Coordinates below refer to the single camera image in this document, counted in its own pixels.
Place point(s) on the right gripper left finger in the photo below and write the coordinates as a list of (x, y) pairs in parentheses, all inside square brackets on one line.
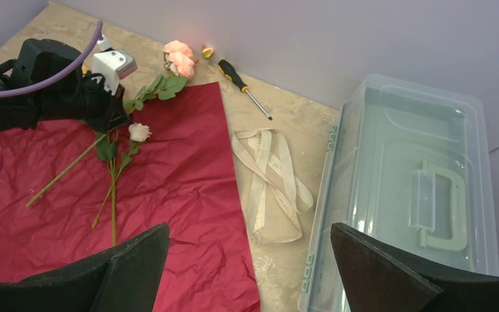
[(125, 277)]

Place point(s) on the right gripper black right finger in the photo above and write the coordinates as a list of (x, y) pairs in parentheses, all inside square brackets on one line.
[(380, 277)]

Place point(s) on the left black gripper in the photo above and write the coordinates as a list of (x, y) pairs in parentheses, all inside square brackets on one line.
[(102, 110)]

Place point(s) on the small white rose stem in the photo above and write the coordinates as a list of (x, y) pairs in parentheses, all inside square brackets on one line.
[(108, 151)]

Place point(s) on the peach rose stem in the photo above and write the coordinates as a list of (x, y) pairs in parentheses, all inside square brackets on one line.
[(179, 62)]

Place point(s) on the flower bouquet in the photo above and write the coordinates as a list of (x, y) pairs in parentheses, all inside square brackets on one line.
[(183, 175)]

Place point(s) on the cream ribbon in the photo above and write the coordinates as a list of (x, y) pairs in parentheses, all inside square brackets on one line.
[(276, 196)]

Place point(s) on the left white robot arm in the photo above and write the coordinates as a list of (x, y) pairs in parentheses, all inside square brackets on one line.
[(46, 82)]

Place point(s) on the clear plastic storage box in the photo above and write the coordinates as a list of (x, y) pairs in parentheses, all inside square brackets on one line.
[(408, 165)]

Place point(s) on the yellow black screwdriver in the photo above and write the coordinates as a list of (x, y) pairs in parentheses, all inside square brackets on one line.
[(230, 73)]

